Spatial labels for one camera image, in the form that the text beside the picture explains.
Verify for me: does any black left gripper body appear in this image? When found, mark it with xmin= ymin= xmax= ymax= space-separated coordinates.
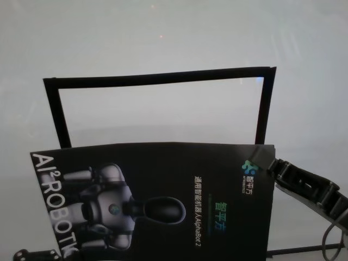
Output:
xmin=15 ymin=248 xmax=63 ymax=261

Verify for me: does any black tape frame outline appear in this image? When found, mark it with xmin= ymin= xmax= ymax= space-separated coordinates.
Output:
xmin=42 ymin=66 xmax=278 ymax=150

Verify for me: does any black AI2 Robotics robot poster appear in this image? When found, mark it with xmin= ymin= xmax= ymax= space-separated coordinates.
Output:
xmin=29 ymin=141 xmax=277 ymax=261

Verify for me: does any grey right wrist cable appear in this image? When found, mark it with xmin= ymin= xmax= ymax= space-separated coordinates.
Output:
xmin=322 ymin=217 xmax=348 ymax=261

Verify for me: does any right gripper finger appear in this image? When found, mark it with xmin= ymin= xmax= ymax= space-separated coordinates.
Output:
xmin=249 ymin=147 xmax=293 ymax=182

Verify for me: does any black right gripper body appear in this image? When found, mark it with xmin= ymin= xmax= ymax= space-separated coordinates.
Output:
xmin=274 ymin=166 xmax=348 ymax=228

